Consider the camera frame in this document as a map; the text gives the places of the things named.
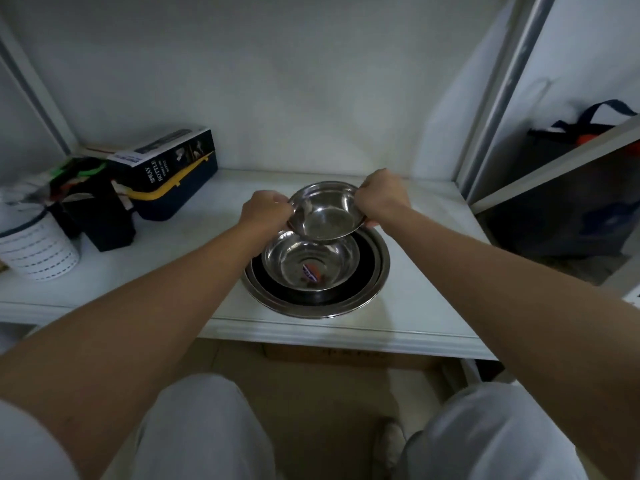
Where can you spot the person's left trouser leg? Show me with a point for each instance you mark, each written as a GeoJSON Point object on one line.
{"type": "Point", "coordinates": [205, 429]}

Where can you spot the person's left hand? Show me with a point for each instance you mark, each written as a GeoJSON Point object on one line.
{"type": "Point", "coordinates": [262, 210]}

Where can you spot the person's white shirt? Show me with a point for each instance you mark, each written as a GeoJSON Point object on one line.
{"type": "Point", "coordinates": [25, 444]}

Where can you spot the navy lunch box yellow latch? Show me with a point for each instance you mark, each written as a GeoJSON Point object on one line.
{"type": "Point", "coordinates": [190, 187]}

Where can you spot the white and black cardboard box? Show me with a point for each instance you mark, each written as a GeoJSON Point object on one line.
{"type": "Point", "coordinates": [165, 154]}

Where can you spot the person's left fingers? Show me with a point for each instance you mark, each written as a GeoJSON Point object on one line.
{"type": "Point", "coordinates": [282, 208]}

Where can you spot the medium steel bowl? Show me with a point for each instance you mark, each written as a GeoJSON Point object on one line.
{"type": "Point", "coordinates": [310, 262]}

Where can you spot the person's trouser leg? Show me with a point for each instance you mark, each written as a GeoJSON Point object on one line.
{"type": "Point", "coordinates": [205, 429]}
{"type": "Point", "coordinates": [495, 434]}

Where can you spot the green plastic utensil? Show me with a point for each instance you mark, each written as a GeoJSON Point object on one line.
{"type": "Point", "coordinates": [82, 167]}

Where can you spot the white shoe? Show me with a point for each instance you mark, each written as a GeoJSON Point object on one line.
{"type": "Point", "coordinates": [390, 444]}

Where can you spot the black utensil holder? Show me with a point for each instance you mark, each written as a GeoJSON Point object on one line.
{"type": "Point", "coordinates": [102, 214]}

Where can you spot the person's left forearm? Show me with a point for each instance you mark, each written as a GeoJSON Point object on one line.
{"type": "Point", "coordinates": [125, 324]}

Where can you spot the large steel bowl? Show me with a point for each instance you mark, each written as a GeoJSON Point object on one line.
{"type": "Point", "coordinates": [320, 310]}

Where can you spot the person's right forearm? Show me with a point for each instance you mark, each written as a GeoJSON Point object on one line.
{"type": "Point", "coordinates": [505, 289]}

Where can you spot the grey metal shelf beam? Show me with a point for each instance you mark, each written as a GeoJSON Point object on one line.
{"type": "Point", "coordinates": [555, 164]}

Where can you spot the person's right trouser leg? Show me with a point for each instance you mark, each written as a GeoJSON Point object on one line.
{"type": "Point", "coordinates": [495, 434]}

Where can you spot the white perforated container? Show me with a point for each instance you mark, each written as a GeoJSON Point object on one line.
{"type": "Point", "coordinates": [35, 244]}

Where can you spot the dark tote bag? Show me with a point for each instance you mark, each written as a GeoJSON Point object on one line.
{"type": "Point", "coordinates": [565, 214]}

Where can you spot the person's right fingers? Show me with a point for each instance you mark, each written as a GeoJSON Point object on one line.
{"type": "Point", "coordinates": [366, 194]}

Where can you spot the grey metal shelf post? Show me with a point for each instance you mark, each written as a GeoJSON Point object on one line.
{"type": "Point", "coordinates": [505, 94]}
{"type": "Point", "coordinates": [35, 89]}

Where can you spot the small steel bowl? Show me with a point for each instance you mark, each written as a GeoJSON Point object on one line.
{"type": "Point", "coordinates": [325, 212]}

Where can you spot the person's right hand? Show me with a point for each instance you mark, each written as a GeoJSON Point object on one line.
{"type": "Point", "coordinates": [387, 194]}

